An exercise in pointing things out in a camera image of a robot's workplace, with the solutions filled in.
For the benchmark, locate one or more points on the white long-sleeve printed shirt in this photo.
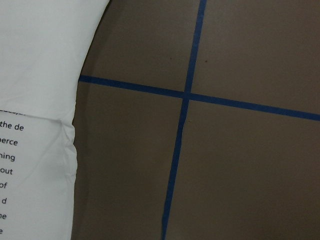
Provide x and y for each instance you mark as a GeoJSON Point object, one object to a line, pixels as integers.
{"type": "Point", "coordinates": [43, 46]}

